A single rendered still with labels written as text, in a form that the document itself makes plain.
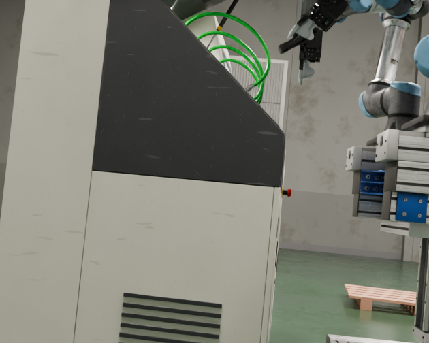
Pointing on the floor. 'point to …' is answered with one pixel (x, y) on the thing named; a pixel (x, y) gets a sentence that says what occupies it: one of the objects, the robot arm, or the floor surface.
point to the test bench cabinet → (176, 260)
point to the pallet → (361, 295)
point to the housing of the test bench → (48, 172)
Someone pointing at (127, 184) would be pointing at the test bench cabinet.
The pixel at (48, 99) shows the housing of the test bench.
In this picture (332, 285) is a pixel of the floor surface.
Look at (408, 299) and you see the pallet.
